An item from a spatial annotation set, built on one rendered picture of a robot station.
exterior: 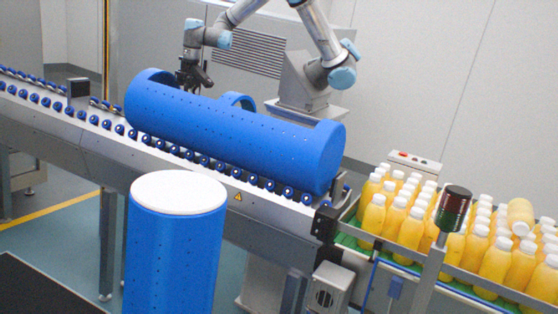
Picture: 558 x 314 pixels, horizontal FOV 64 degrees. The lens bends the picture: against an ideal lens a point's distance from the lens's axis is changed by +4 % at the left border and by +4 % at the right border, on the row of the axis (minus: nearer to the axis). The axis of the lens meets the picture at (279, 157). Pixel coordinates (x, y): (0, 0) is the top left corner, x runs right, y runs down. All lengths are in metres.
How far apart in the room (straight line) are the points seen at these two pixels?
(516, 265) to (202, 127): 1.11
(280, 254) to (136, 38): 2.88
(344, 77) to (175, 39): 2.30
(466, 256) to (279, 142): 0.68
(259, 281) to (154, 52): 2.38
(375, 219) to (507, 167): 2.98
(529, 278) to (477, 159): 2.89
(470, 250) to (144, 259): 0.94
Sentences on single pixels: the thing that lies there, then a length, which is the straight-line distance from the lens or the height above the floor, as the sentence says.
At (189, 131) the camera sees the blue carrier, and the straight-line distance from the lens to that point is 1.69.
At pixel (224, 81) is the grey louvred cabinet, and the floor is 0.88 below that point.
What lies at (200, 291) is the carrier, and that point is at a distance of 1.39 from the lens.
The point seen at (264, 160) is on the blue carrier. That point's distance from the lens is 1.53.
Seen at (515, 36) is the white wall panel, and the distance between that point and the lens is 4.14.
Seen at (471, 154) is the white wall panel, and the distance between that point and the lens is 4.28.
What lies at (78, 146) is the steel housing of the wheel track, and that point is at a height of 0.83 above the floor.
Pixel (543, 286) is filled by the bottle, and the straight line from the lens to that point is 1.42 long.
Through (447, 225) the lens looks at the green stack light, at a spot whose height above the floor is 1.18.
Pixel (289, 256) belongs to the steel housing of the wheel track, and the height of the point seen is 0.70.
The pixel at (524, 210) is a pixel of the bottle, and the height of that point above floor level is 1.15.
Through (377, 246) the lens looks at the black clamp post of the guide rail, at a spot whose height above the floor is 0.96.
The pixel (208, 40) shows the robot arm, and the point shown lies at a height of 1.40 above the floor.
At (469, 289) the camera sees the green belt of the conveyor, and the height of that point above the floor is 0.90.
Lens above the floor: 1.63
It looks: 21 degrees down
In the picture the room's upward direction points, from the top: 10 degrees clockwise
